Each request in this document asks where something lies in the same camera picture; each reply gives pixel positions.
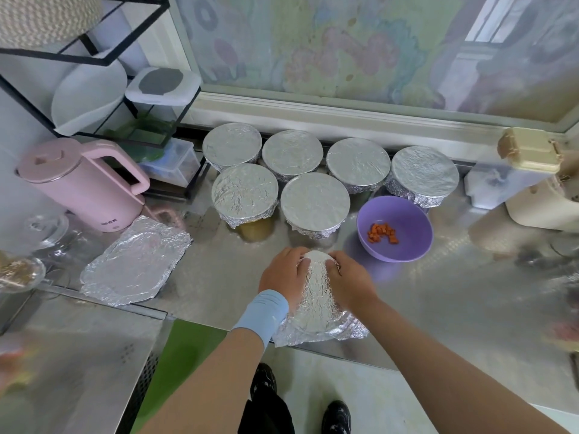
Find pink electric kettle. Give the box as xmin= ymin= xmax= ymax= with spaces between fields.
xmin=16 ymin=137 xmax=152 ymax=233

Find person's left hand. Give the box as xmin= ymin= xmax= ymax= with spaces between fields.
xmin=259 ymin=247 xmax=312 ymax=315

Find light blue wristband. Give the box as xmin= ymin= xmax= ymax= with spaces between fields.
xmin=232 ymin=289 xmax=291 ymax=349

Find black left shoe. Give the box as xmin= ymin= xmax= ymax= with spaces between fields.
xmin=250 ymin=362 xmax=278 ymax=398

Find purple bowl carrot pieces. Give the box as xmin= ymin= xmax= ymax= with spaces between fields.
xmin=356 ymin=195 xmax=434 ymax=264

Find black right shoe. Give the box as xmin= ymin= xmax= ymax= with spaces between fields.
xmin=321 ymin=399 xmax=352 ymax=434

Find stainless steel countertop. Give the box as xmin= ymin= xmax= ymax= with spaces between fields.
xmin=0 ymin=122 xmax=579 ymax=421

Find woven rope basket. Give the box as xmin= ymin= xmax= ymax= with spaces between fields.
xmin=0 ymin=0 xmax=107 ymax=51

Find white plate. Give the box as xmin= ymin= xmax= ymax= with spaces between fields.
xmin=51 ymin=51 xmax=128 ymax=136

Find person's right hand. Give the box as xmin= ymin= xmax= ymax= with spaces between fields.
xmin=326 ymin=250 xmax=381 ymax=315

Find cream organiser tray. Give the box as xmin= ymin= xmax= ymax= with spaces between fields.
xmin=505 ymin=149 xmax=579 ymax=233

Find clear plastic box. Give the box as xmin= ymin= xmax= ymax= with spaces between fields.
xmin=136 ymin=138 xmax=200 ymax=188

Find person's left forearm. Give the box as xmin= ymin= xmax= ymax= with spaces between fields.
xmin=140 ymin=330 xmax=265 ymax=434

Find foil-wrapped bowl being handled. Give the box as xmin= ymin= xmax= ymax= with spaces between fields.
xmin=387 ymin=145 xmax=461 ymax=210

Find yellow bowl with greens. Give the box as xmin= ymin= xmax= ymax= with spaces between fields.
xmin=233 ymin=216 xmax=277 ymax=243

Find stack of aluminium foil sheets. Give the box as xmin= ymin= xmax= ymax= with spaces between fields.
xmin=80 ymin=216 xmax=193 ymax=307

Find black metal rack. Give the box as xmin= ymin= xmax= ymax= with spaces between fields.
xmin=0 ymin=0 xmax=202 ymax=200

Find black shoe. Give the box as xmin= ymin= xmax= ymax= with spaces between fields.
xmin=250 ymin=362 xmax=278 ymax=398
xmin=321 ymin=399 xmax=352 ymax=434

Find black trousers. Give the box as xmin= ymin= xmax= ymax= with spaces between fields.
xmin=237 ymin=388 xmax=295 ymax=434

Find window with cartoon film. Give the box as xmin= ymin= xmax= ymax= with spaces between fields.
xmin=136 ymin=0 xmax=579 ymax=163

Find green floor mat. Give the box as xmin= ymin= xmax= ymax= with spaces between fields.
xmin=131 ymin=319 xmax=227 ymax=434

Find clear glass jar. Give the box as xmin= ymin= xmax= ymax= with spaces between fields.
xmin=22 ymin=212 xmax=71 ymax=251

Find person's right forearm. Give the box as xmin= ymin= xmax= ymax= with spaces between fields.
xmin=357 ymin=298 xmax=544 ymax=434

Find beige round object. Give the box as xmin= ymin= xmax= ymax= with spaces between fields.
xmin=496 ymin=127 xmax=564 ymax=174

